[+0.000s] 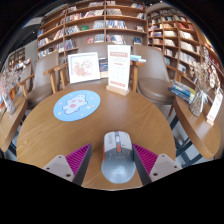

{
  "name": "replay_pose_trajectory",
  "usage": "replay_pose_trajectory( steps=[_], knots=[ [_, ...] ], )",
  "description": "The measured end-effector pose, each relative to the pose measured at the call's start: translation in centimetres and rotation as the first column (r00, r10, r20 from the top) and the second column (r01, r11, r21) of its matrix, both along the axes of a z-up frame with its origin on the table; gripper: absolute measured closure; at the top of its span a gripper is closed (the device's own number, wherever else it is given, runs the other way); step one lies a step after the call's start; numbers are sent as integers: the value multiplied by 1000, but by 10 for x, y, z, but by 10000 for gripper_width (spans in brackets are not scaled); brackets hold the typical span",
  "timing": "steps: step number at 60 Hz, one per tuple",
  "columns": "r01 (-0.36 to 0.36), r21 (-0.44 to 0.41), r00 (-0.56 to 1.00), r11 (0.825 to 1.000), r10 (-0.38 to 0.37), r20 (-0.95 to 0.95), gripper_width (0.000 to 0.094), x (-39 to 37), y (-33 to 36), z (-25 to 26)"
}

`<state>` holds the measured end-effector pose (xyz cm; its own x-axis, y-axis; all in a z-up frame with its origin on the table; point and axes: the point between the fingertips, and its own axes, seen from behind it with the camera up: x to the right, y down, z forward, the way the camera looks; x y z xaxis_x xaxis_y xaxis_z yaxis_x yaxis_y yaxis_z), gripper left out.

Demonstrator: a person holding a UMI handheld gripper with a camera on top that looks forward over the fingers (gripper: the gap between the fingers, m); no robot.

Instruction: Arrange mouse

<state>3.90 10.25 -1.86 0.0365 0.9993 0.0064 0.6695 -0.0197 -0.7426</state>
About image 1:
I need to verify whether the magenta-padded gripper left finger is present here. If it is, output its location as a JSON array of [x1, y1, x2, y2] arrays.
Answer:
[[42, 143, 93, 186]]

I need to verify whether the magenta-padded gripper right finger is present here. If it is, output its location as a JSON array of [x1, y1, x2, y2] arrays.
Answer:
[[132, 143, 183, 186]]

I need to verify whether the grey computer mouse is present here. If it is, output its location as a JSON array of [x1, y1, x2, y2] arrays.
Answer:
[[100, 130, 138, 185]]

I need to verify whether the round light blue mouse pad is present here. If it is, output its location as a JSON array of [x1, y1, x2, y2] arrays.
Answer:
[[53, 89, 102, 122]]

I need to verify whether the round wooden side table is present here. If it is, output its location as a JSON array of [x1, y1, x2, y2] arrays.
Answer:
[[0, 95, 29, 158], [169, 94, 224, 168]]

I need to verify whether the brown wooden-armed chair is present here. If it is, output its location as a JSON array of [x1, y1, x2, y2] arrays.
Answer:
[[54, 42, 145, 93], [26, 51, 64, 109], [131, 44, 188, 106], [16, 63, 35, 98]]

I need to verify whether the glass vase with dried flowers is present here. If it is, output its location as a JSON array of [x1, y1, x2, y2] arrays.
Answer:
[[0, 68, 21, 116], [189, 54, 221, 118]]

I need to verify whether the stack of books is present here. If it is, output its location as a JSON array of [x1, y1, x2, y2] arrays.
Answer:
[[167, 79, 197, 104]]

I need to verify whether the small white table sign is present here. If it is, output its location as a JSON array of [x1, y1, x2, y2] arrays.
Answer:
[[205, 90, 224, 127]]

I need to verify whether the white framed flower picture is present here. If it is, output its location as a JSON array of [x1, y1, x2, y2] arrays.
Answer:
[[67, 51, 102, 84]]

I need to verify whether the white sign on wooden base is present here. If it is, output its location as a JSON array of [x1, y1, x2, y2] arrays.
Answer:
[[105, 44, 132, 97]]

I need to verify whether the dark blue book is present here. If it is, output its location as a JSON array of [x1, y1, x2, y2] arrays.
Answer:
[[98, 57, 109, 78]]

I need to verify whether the light blue book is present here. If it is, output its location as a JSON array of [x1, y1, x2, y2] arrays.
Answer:
[[129, 54, 147, 64]]

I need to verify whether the small distant bookshelf unit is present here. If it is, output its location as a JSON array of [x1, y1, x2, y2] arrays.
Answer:
[[7, 46, 27, 71]]

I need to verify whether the curved wooden bookshelf unit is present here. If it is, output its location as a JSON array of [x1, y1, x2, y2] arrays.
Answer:
[[146, 7, 224, 98]]

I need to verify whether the wide wooden bookshelf unit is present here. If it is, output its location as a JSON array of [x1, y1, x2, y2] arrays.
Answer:
[[35, 0, 148, 61]]

